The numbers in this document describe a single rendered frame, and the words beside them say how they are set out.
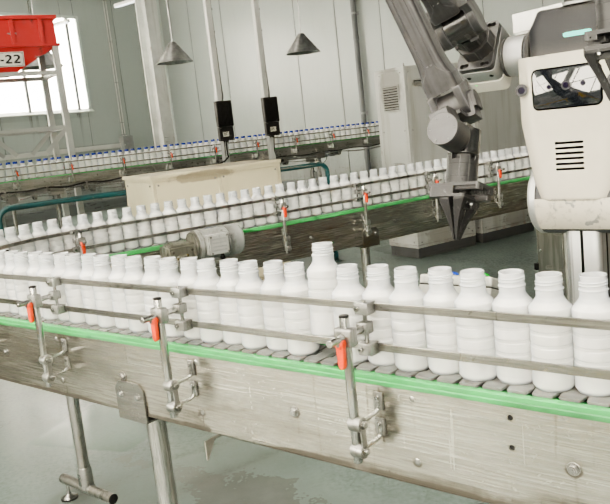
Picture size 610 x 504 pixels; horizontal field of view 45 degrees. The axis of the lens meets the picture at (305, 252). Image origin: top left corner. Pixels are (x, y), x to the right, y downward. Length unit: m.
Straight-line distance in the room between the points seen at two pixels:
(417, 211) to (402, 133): 3.68
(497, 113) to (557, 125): 6.55
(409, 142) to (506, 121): 1.37
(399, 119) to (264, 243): 4.33
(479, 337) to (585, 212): 0.61
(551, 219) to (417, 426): 0.67
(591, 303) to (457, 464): 0.33
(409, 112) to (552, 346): 6.36
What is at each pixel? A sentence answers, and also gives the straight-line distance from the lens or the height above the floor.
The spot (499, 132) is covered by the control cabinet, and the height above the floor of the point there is 1.13.
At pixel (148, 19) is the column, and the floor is 3.32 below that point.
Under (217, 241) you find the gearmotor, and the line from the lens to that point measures 2.99.
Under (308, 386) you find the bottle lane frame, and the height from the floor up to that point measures 0.96.
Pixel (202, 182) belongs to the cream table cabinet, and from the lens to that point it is 5.63.
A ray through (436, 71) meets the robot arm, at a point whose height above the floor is 1.48.
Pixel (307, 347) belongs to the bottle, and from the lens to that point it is 1.34.
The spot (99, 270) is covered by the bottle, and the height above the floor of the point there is 1.13.
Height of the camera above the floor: 1.40
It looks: 9 degrees down
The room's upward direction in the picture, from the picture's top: 6 degrees counter-clockwise
